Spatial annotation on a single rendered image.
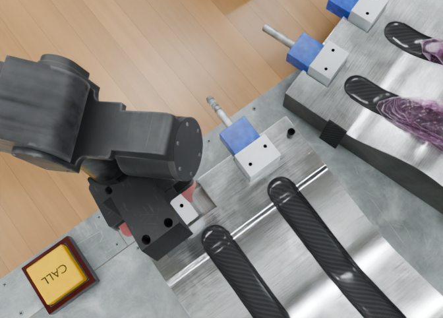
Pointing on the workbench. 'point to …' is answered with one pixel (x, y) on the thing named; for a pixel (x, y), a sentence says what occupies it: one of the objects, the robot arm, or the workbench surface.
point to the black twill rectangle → (332, 134)
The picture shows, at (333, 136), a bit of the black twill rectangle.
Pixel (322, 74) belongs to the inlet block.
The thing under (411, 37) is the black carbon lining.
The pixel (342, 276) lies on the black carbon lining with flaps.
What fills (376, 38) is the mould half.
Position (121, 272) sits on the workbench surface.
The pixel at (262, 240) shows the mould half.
